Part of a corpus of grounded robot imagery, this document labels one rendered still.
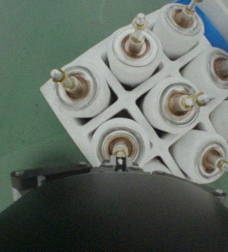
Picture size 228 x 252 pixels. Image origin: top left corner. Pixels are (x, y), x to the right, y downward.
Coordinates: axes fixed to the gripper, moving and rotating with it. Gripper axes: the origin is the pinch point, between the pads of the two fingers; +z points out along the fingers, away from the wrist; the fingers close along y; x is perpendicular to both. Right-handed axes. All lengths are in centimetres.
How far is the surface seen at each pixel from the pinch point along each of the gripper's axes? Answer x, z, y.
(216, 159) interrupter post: 0.0, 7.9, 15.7
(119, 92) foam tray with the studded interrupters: 10.0, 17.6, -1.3
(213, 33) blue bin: 35, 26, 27
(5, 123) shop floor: -1, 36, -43
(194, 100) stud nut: 7.8, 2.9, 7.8
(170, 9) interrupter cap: 26.5, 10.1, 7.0
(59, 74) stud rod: 8.9, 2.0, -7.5
